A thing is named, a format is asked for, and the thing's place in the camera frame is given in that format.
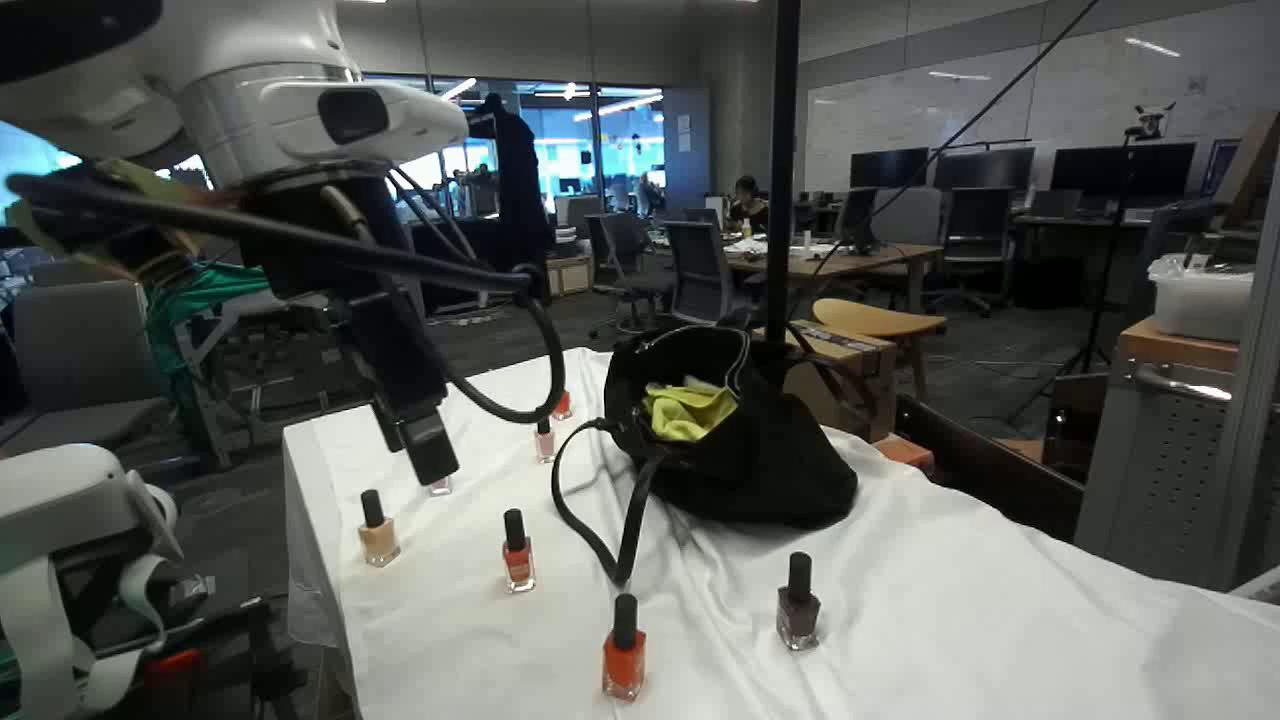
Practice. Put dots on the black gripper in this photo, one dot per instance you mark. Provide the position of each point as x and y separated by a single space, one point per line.
372 335

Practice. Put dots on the coral red nail polish bottle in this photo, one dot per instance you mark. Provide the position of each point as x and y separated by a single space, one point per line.
516 559

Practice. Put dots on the red-orange square nail polish bottle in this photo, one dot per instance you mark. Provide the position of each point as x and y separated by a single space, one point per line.
623 656

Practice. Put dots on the dark brown nail polish bottle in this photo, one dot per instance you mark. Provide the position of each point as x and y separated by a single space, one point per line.
798 613

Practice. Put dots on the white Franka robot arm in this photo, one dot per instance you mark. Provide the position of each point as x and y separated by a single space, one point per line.
242 82

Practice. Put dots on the beige nail polish bottle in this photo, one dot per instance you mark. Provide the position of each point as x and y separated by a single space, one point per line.
377 538

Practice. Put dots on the pale pink nail polish bottle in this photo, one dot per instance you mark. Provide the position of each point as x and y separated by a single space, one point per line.
546 443

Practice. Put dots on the black hanging coat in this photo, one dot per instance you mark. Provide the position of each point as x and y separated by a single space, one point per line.
513 200

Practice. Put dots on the yellow cloth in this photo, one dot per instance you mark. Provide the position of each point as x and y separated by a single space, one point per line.
687 408

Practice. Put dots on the dark office chair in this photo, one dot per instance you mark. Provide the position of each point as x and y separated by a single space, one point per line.
626 260

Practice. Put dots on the grey mesh office chair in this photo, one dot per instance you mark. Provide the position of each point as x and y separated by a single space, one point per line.
701 274

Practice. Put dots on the grey padded chair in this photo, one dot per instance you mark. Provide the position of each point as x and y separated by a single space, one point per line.
74 353

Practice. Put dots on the seated person in dark top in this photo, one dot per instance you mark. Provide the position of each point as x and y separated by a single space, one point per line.
745 200

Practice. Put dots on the black vertical pole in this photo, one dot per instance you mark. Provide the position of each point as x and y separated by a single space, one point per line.
782 160

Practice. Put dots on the long wooden office desk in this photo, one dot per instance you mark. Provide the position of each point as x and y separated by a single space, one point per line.
853 259

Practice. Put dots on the round wooden stool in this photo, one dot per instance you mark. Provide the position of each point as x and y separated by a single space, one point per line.
876 320

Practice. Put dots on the small black computer monitor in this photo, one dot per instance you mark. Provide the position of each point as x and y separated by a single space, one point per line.
888 165

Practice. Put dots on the white tablecloth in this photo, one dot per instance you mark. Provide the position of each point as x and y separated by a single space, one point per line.
935 627

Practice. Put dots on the black office chair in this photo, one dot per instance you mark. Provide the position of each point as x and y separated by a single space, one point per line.
976 235

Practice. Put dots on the medium black computer monitor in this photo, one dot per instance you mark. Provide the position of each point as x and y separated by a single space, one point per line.
985 171

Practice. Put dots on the grey cart with wooden top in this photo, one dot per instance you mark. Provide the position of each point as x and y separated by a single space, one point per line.
1152 467

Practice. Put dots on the wide black computer monitor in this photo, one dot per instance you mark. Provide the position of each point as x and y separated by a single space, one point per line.
1123 171

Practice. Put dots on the white plastic container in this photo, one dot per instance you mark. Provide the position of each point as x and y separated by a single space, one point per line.
1202 301

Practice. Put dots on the black tripod with camera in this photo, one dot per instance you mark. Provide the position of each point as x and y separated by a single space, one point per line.
1145 125

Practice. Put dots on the aluminium frame bar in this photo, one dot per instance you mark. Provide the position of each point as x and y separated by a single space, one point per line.
1259 400

